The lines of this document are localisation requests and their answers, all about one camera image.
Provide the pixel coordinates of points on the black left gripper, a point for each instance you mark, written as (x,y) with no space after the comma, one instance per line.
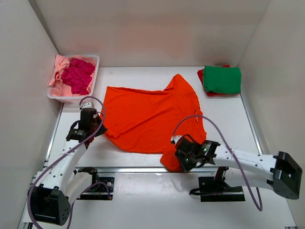
(102,130)

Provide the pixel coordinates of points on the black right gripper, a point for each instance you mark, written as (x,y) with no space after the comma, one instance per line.
(186,167)

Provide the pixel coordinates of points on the orange t-shirt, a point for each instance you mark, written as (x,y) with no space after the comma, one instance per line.
(140,121)

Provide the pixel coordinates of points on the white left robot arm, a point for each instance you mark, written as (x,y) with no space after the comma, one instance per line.
(52,195)

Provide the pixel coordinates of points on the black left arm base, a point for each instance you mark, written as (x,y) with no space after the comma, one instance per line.
(103,186)

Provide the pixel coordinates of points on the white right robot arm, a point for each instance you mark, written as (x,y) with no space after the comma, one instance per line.
(279,173)

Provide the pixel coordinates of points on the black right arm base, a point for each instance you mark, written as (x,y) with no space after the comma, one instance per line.
(213,188)

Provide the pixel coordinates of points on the white plastic basket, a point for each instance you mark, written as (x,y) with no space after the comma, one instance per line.
(71,95)

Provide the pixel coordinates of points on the light pink t-shirt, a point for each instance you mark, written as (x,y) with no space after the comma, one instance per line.
(58,69)

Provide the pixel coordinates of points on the magenta t-shirt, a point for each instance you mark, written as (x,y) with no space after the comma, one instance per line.
(79,75)

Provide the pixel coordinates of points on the folded green t-shirt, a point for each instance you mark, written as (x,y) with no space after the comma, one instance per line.
(222,80)

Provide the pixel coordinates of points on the folded red t-shirt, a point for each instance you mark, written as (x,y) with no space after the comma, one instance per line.
(201,75)

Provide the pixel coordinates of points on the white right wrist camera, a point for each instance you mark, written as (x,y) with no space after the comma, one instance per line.
(174,139)

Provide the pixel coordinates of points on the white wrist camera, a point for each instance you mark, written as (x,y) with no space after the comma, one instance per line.
(174,139)
(86,105)

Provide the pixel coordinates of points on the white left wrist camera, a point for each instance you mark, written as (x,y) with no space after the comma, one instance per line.
(86,105)

